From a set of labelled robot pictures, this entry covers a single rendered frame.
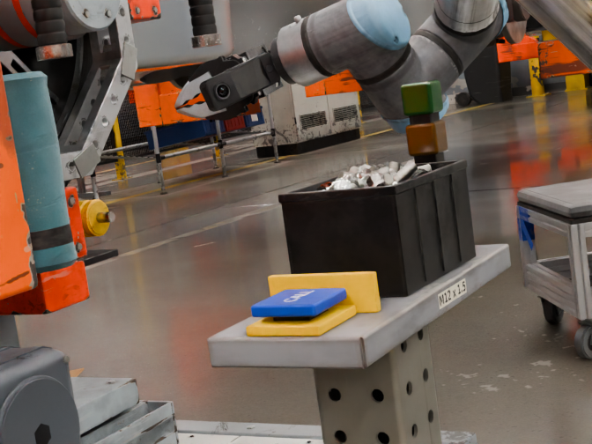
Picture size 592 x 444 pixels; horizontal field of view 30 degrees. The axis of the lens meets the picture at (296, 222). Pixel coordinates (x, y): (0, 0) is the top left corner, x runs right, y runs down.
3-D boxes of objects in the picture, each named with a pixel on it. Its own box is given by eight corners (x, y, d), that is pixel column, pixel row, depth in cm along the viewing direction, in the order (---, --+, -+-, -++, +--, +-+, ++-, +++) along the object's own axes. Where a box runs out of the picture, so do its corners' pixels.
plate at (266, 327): (286, 315, 112) (285, 306, 112) (357, 314, 109) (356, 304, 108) (246, 336, 106) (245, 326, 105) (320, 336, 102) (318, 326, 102)
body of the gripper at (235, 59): (254, 100, 169) (318, 74, 162) (226, 115, 162) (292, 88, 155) (233, 55, 168) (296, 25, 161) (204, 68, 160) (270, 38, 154)
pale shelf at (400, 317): (387, 271, 145) (384, 248, 144) (512, 266, 136) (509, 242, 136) (209, 367, 108) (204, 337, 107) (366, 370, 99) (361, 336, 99)
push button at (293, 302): (287, 309, 112) (284, 288, 111) (349, 308, 108) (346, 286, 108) (252, 328, 106) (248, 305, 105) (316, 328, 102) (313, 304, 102)
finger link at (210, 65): (203, 98, 166) (247, 78, 161) (196, 101, 164) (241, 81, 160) (189, 69, 165) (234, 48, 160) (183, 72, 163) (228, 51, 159)
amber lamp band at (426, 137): (419, 153, 140) (416, 122, 139) (449, 151, 138) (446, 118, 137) (407, 157, 136) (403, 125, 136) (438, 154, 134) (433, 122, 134)
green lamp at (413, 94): (415, 114, 139) (410, 82, 139) (444, 110, 137) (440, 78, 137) (403, 117, 136) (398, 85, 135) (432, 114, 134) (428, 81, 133)
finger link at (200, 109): (200, 119, 172) (247, 99, 167) (181, 129, 167) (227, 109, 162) (192, 100, 172) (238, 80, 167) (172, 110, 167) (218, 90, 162)
